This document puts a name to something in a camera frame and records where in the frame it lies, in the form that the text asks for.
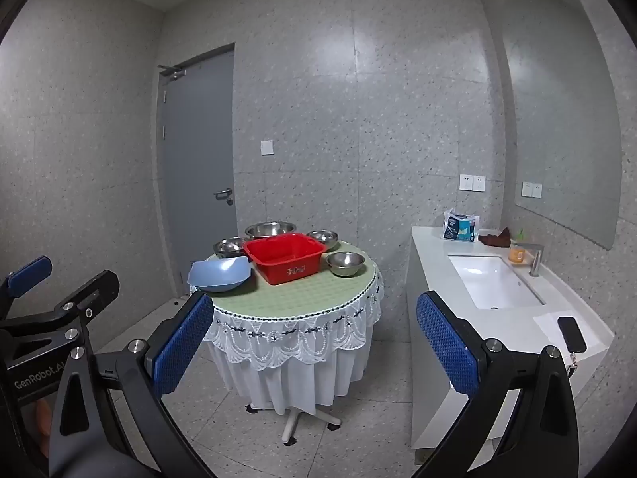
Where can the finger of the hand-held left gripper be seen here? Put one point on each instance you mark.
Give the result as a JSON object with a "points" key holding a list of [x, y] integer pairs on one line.
{"points": [[30, 271], [94, 289]]}

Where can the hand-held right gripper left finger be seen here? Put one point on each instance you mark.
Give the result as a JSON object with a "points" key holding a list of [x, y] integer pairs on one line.
{"points": [[184, 343]]}

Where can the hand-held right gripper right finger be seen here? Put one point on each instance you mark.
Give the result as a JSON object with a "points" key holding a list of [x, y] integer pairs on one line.
{"points": [[448, 343]]}

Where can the blue plastic bowl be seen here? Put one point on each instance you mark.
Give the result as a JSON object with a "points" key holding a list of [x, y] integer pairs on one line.
{"points": [[219, 274]]}

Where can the small steel bowl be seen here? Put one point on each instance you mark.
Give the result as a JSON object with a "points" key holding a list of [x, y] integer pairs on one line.
{"points": [[322, 239], [229, 247], [345, 263]]}

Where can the red plastic basin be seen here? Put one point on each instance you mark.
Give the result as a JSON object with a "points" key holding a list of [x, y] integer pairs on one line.
{"points": [[286, 259]]}

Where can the large steel bowl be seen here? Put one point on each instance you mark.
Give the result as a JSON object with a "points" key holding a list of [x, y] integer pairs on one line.
{"points": [[269, 229]]}

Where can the person's left hand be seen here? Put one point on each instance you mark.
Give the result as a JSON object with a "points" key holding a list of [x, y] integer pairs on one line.
{"points": [[42, 413]]}

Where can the white sink basin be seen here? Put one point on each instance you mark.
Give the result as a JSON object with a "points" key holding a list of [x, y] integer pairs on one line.
{"points": [[492, 284]]}

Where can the white sink counter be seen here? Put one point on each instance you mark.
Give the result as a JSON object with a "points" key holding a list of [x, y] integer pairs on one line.
{"points": [[433, 269]]}

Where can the white paper sheet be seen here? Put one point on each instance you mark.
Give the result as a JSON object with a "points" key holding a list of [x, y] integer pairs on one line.
{"points": [[547, 326]]}

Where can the orange soap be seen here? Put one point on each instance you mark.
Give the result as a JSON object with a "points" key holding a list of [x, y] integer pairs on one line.
{"points": [[516, 255]]}

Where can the brown cloth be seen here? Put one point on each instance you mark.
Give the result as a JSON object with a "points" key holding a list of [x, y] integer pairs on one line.
{"points": [[495, 239]]}

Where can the blue tissue packet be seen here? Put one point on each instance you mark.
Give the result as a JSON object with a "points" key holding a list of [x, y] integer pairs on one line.
{"points": [[460, 228]]}

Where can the metal faucet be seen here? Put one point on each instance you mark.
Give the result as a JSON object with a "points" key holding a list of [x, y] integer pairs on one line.
{"points": [[535, 259]]}

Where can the black phone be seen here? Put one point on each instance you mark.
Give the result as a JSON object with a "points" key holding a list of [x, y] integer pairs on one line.
{"points": [[571, 333]]}

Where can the white table base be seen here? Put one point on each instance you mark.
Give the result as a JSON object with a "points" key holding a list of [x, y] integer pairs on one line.
{"points": [[293, 420]]}

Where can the grey door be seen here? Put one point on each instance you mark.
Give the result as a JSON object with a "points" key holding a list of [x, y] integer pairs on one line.
{"points": [[199, 159]]}

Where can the white wall outlet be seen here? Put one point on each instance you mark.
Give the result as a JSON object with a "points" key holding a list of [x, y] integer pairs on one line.
{"points": [[478, 183], [466, 182]]}

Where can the white light switch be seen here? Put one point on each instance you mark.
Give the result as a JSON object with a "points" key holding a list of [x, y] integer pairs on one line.
{"points": [[266, 147]]}

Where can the wall mirror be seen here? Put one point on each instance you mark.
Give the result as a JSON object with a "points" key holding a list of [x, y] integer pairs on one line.
{"points": [[562, 134]]}

